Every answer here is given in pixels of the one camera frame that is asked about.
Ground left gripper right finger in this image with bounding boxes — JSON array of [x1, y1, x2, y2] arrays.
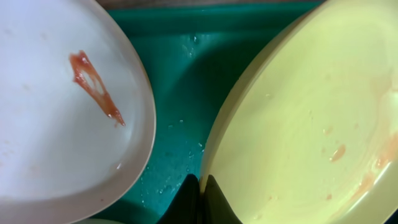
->
[[203, 175, 242, 224]]

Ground teal plastic tray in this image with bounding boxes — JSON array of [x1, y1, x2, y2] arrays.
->
[[96, 2, 315, 223]]

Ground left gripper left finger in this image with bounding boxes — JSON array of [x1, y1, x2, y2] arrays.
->
[[157, 174, 200, 224]]

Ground white plate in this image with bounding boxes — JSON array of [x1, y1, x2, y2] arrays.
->
[[1, 0, 156, 223], [73, 218, 123, 224]]

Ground light green plate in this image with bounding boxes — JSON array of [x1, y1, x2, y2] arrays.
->
[[200, 0, 397, 223]]

